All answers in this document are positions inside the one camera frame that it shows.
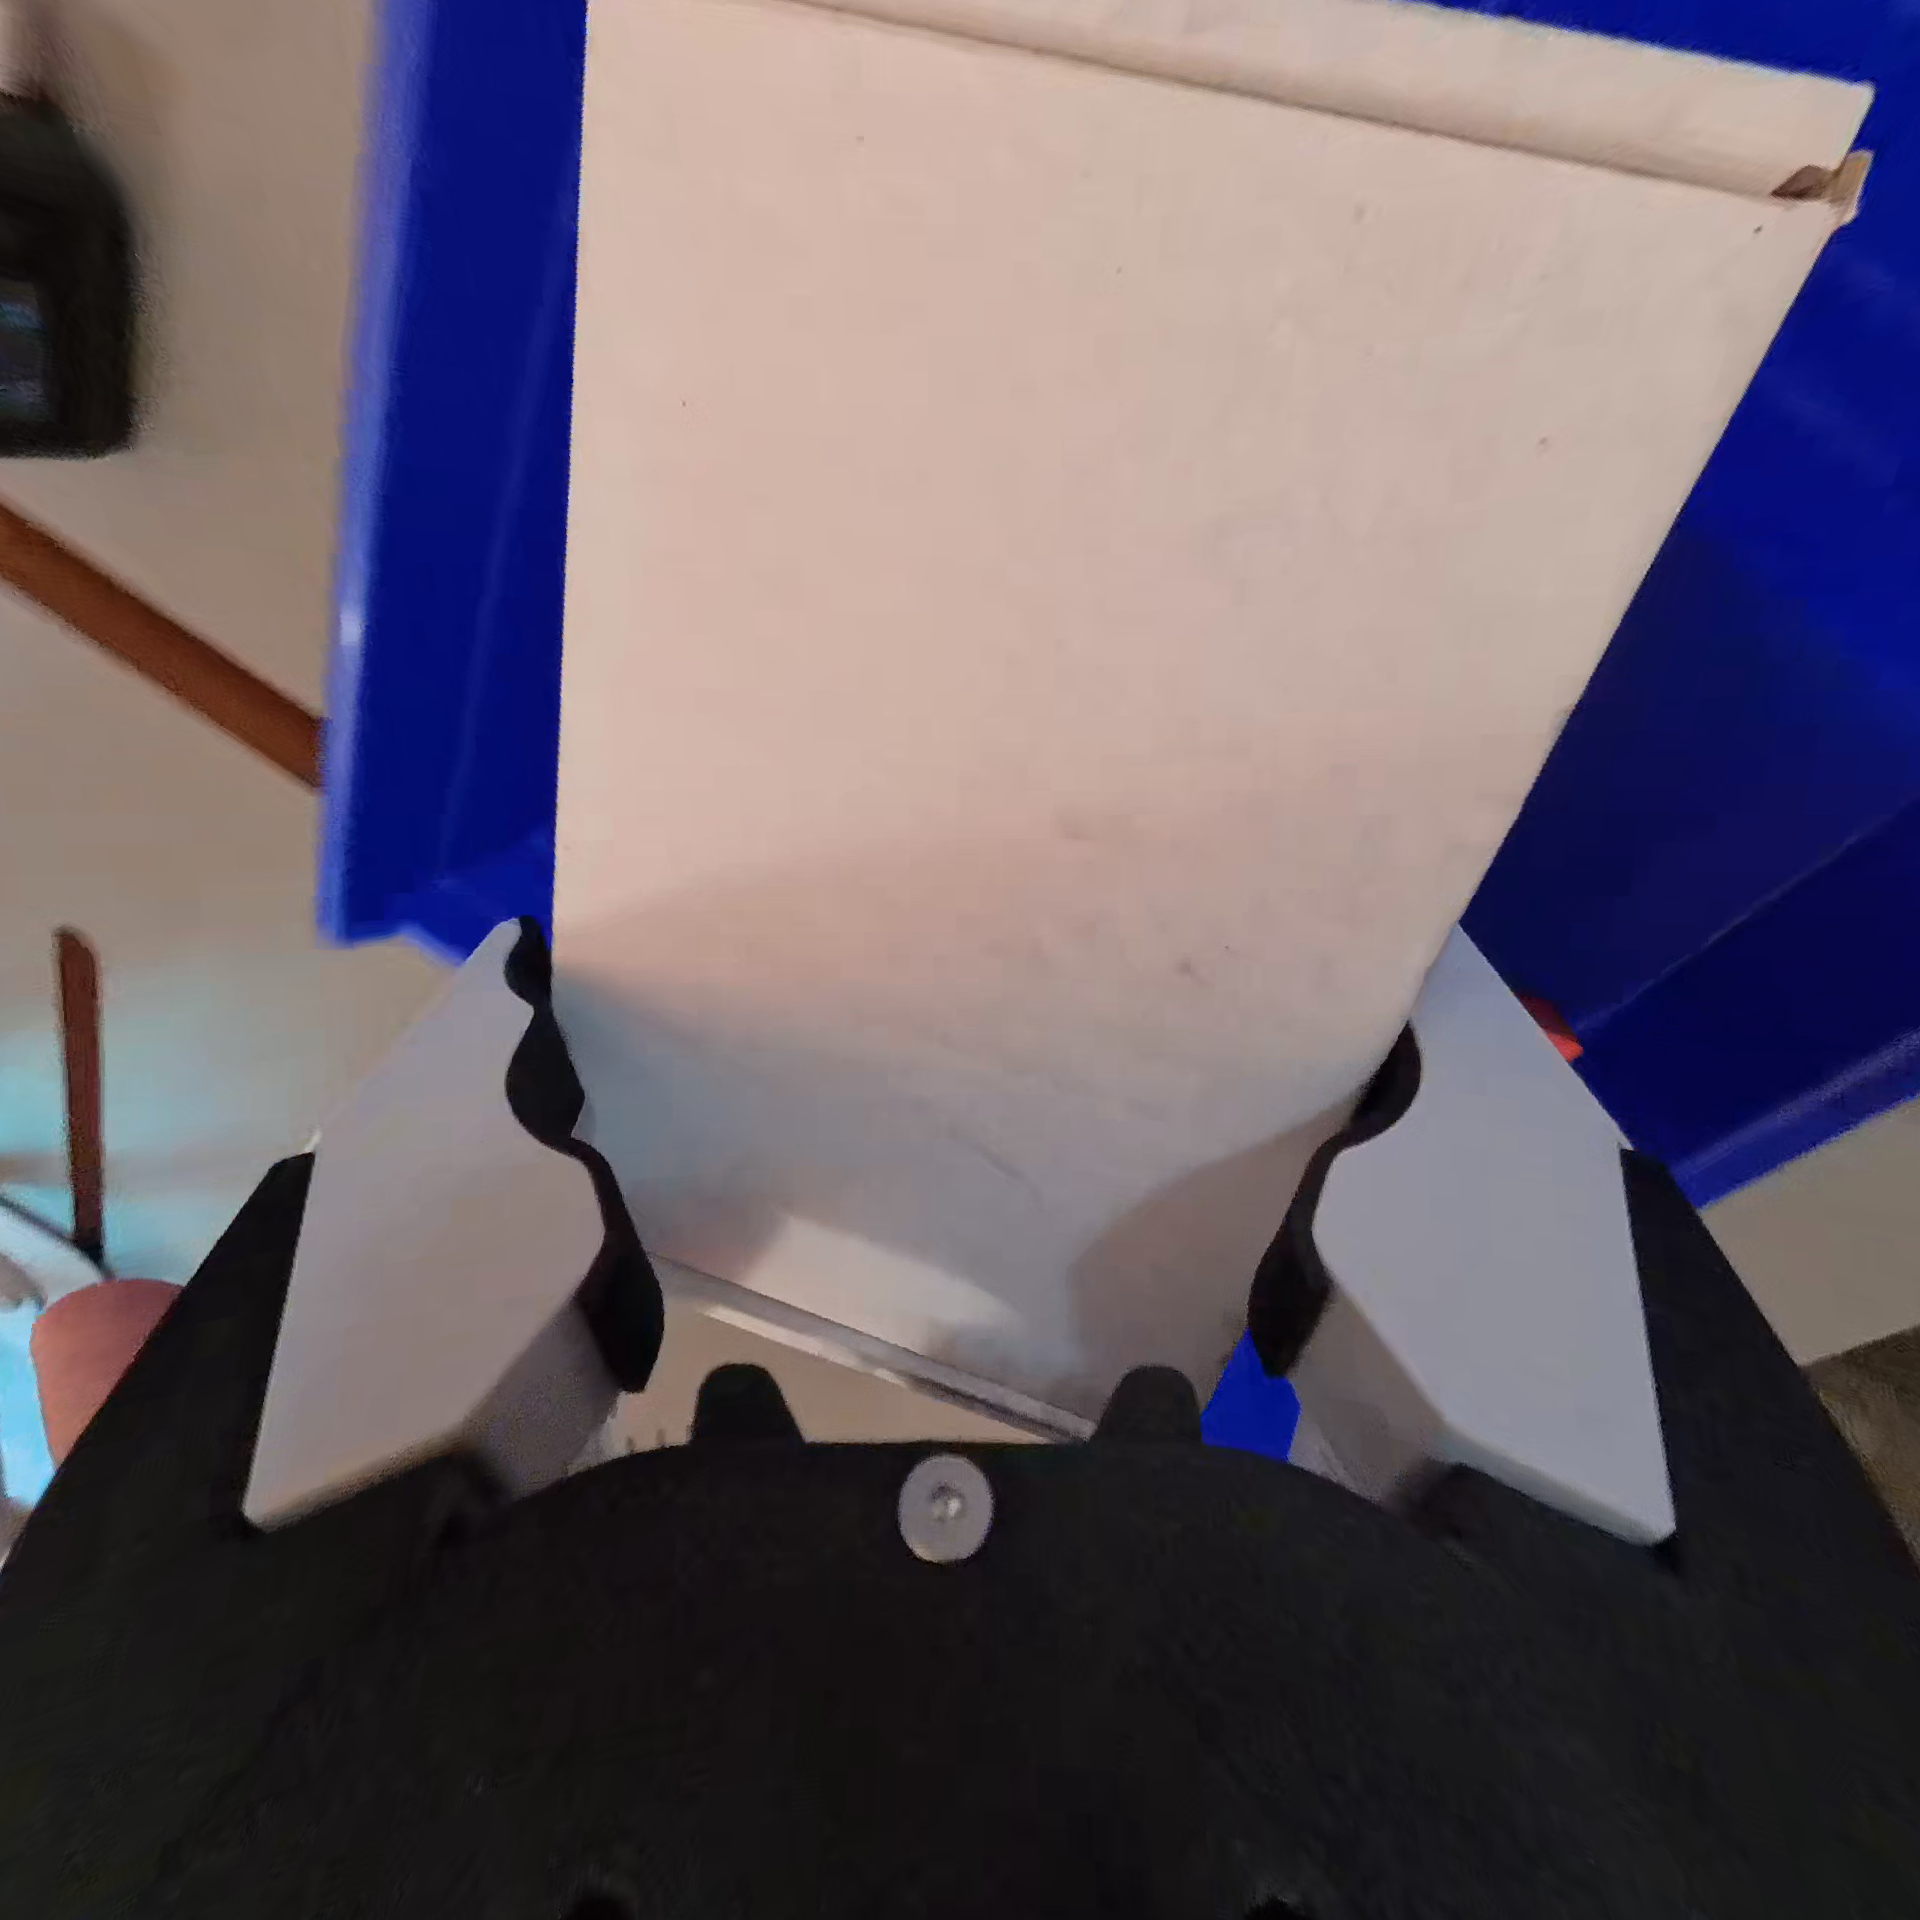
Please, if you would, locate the blue plastic bin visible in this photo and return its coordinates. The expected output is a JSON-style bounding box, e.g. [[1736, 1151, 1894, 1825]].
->
[[313, 0, 1920, 1461]]

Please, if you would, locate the grey desk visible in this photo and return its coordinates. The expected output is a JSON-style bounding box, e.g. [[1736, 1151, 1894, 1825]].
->
[[0, 0, 1920, 1353]]

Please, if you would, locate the white cardboard mailer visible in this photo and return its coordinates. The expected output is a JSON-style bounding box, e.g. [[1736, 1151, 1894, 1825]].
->
[[552, 0, 1877, 1445]]

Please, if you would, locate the black power adapter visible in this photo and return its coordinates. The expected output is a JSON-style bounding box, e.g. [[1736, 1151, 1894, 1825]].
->
[[0, 93, 141, 457]]

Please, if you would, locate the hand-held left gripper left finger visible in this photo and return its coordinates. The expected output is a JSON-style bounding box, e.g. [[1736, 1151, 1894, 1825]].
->
[[240, 915, 667, 1536]]

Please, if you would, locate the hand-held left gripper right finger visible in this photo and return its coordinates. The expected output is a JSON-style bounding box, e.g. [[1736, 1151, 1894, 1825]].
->
[[1249, 926, 1681, 1550]]

